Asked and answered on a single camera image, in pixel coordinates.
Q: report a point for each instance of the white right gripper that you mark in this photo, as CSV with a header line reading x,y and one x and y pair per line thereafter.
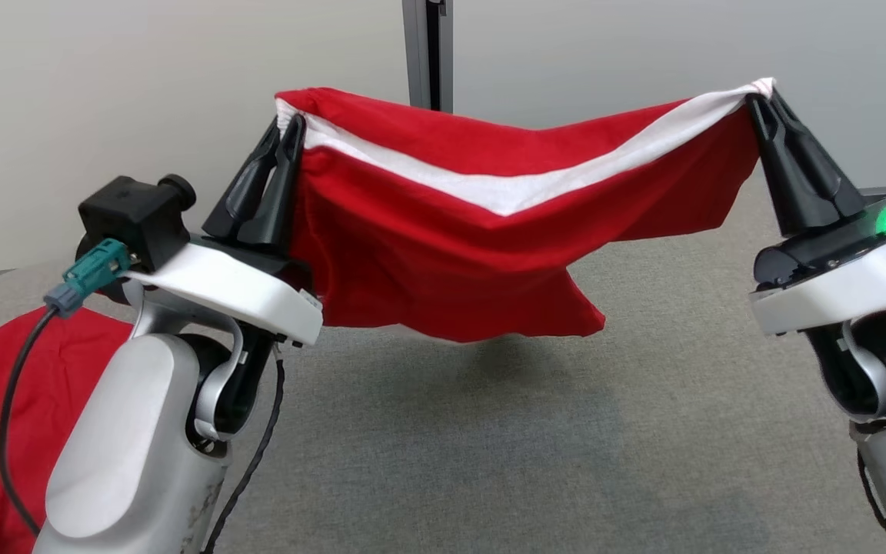
x,y
843,285

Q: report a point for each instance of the red basketball jersey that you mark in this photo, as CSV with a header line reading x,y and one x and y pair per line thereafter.
x,y
428,246

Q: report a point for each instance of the grey fabric sofa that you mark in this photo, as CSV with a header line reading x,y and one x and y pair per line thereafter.
x,y
527,462

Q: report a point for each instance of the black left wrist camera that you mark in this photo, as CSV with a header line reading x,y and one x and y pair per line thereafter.
x,y
131,219

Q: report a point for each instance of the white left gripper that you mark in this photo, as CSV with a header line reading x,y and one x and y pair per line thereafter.
x,y
235,288

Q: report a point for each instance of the grey double partition post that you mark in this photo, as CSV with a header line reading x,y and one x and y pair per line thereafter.
x,y
416,46

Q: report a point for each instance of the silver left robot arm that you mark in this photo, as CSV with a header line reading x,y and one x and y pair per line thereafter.
x,y
120,431

